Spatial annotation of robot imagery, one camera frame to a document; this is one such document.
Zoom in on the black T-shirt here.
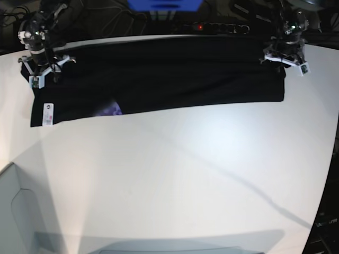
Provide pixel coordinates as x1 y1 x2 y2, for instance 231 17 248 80
30 37 286 127

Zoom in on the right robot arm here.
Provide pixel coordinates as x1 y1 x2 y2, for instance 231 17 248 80
17 1 76 89

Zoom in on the blue plastic box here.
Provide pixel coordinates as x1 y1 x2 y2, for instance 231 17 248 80
128 0 203 12

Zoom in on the black power strip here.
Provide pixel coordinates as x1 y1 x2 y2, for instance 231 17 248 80
182 23 250 35

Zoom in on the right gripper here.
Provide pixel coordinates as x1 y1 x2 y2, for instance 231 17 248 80
17 51 76 83

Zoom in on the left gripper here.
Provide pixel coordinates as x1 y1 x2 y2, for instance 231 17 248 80
260 38 306 67

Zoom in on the white clothing tag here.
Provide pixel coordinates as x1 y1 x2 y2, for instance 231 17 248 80
42 103 54 126

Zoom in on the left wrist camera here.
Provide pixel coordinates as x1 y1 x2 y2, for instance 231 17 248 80
297 62 310 77

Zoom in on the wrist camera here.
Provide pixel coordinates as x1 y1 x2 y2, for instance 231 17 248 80
297 62 310 77
29 76 45 89

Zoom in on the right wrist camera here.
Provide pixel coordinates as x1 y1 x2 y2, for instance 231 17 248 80
29 76 45 89

